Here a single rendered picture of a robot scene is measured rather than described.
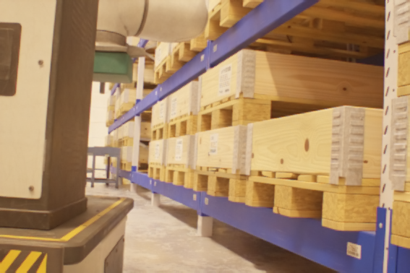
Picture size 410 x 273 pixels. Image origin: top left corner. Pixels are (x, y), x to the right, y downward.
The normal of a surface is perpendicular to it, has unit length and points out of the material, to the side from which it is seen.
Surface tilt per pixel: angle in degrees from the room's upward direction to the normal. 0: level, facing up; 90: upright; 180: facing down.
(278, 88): 90
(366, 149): 90
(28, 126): 90
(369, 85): 90
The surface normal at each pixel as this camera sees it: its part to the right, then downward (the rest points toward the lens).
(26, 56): 0.04, -0.05
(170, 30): 0.29, 0.70
